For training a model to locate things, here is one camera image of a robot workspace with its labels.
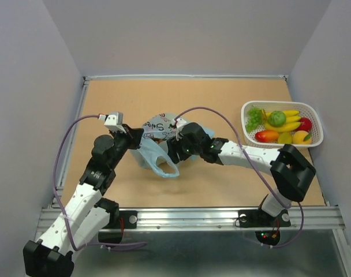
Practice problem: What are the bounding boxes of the white perforated basket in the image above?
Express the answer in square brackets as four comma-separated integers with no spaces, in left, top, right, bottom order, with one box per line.
[241,100,324,148]

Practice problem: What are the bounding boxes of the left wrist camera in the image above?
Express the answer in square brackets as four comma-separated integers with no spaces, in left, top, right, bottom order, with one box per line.
[98,111,126,133]

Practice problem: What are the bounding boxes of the orange peach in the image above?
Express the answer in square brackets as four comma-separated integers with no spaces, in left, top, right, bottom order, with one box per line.
[292,130,312,145]

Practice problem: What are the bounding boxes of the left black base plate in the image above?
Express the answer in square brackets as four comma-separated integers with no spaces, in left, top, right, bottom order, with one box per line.
[102,209,138,230]

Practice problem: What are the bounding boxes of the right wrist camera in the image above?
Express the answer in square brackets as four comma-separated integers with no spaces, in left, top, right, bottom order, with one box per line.
[174,118,187,141]

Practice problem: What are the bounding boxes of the yellow green starfruit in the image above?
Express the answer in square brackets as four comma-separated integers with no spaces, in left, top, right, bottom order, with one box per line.
[277,132,293,144]

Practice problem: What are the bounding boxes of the green round fruit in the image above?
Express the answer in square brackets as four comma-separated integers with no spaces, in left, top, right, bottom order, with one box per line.
[268,111,286,127]

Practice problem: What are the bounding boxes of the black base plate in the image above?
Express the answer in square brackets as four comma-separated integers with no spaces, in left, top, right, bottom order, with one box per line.
[238,209,291,228]
[102,209,138,230]

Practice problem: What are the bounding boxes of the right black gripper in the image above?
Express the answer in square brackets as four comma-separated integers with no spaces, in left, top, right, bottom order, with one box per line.
[166,134,201,165]

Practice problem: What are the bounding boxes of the yellow bananas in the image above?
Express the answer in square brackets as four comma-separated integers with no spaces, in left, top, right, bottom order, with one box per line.
[264,110,301,133]

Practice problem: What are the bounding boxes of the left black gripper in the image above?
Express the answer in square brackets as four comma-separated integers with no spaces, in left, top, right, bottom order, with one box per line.
[109,123,143,169]

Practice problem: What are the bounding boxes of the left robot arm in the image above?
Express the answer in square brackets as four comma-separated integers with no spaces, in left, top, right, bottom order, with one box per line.
[23,124,144,276]

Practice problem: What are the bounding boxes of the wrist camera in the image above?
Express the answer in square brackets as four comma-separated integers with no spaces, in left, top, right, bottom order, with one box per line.
[98,111,126,133]
[174,118,187,141]

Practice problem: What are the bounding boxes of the red apple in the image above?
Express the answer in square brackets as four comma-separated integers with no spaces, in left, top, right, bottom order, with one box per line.
[296,117,312,132]

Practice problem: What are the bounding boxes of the blue plastic bag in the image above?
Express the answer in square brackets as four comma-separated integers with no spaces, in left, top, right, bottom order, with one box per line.
[130,111,216,179]

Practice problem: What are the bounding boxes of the red orange mango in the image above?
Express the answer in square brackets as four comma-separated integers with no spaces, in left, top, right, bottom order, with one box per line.
[255,130,279,143]

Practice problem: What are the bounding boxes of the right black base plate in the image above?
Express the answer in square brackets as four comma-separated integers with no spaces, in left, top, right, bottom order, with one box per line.
[238,209,291,228]

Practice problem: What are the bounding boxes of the green grapes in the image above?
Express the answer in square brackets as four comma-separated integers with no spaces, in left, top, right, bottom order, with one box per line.
[245,106,263,133]

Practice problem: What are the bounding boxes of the aluminium mounting rail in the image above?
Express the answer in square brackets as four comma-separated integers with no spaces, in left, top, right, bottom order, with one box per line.
[38,205,344,233]

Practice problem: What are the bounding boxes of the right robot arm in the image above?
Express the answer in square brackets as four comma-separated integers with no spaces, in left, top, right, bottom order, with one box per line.
[166,121,316,225]

